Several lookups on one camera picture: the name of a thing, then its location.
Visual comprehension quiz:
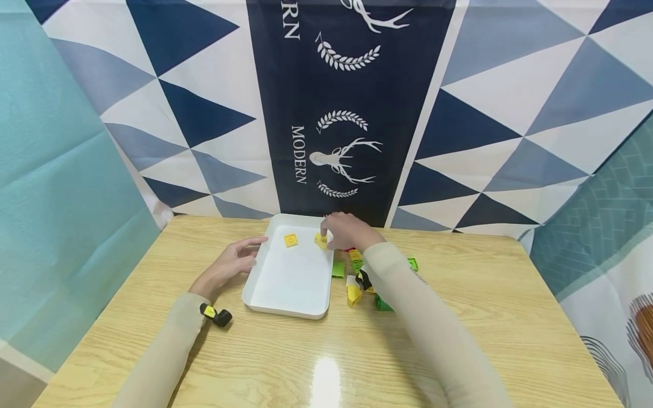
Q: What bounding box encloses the person's right hand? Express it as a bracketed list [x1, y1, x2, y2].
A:
[320, 212, 387, 253]

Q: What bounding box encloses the person's left hand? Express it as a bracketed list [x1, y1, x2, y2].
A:
[189, 236, 269, 301]

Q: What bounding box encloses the person's left forearm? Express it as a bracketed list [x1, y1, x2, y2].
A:
[111, 292, 214, 408]

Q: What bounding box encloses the person's right forearm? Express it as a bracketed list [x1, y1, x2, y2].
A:
[362, 242, 514, 408]

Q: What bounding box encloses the white rectangular tray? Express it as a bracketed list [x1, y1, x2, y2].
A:
[241, 214, 336, 320]

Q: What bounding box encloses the pile of mixed toy bricks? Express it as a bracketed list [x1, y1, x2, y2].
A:
[332, 246, 420, 313]

